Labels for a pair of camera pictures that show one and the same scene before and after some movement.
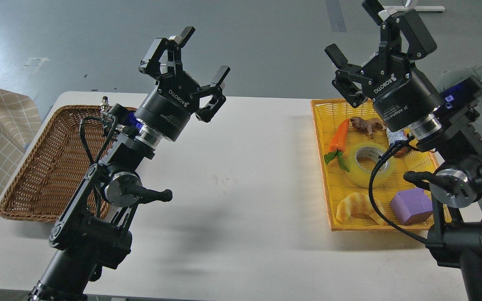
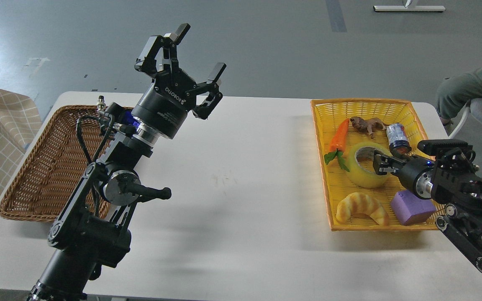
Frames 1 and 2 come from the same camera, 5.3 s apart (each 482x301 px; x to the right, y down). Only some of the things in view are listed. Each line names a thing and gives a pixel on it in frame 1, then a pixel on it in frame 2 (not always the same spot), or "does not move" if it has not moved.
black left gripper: (167, 110) does not move
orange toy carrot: (337, 145) does not move
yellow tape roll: (362, 177) does not move
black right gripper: (400, 95) → (415, 173)
